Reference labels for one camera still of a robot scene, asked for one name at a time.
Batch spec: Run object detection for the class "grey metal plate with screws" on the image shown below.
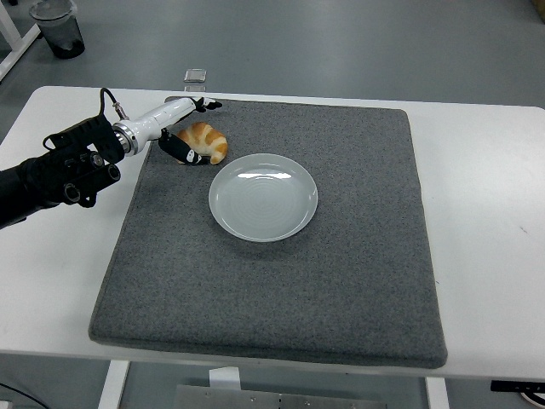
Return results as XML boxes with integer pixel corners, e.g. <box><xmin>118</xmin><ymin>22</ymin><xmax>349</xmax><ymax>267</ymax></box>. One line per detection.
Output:
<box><xmin>173</xmin><ymin>384</ymin><xmax>389</xmax><ymax>409</ymax></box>

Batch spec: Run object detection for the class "thin black cable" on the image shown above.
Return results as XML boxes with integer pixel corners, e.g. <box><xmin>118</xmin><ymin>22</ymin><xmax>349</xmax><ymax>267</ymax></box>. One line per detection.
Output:
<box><xmin>0</xmin><ymin>382</ymin><xmax>43</xmax><ymax>409</ymax></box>

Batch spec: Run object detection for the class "grey felt mat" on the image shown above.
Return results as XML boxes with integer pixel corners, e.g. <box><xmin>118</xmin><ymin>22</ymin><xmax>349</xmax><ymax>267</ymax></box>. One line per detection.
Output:
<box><xmin>88</xmin><ymin>95</ymin><xmax>449</xmax><ymax>370</ymax></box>

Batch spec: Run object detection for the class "black flat bar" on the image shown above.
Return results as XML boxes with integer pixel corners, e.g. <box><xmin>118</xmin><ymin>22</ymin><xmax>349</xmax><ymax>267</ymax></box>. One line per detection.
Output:
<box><xmin>490</xmin><ymin>379</ymin><xmax>545</xmax><ymax>394</ymax></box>

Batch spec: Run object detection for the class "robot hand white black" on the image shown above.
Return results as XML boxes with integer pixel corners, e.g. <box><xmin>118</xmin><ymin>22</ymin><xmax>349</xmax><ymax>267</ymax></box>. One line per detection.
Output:
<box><xmin>123</xmin><ymin>96</ymin><xmax>224</xmax><ymax>166</ymax></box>

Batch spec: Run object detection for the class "clear plastic cup dark drink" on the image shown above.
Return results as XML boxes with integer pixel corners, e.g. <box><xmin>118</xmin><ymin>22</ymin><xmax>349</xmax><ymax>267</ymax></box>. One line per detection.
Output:
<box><xmin>29</xmin><ymin>0</ymin><xmax>86</xmax><ymax>60</ymax></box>

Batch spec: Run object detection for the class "croissant bread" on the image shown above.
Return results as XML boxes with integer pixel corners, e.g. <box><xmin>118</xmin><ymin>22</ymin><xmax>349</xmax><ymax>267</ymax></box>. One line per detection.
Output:
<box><xmin>175</xmin><ymin>121</ymin><xmax>229</xmax><ymax>165</ymax></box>

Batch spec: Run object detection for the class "white round plate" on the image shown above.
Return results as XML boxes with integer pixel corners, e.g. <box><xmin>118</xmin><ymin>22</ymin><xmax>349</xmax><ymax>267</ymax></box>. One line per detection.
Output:
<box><xmin>208</xmin><ymin>153</ymin><xmax>319</xmax><ymax>244</ymax></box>

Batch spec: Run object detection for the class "white table leg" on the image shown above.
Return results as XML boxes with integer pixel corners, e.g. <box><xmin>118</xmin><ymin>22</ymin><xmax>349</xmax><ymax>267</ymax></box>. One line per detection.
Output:
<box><xmin>96</xmin><ymin>360</ymin><xmax>131</xmax><ymax>409</ymax></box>
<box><xmin>424</xmin><ymin>377</ymin><xmax>449</xmax><ymax>409</ymax></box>

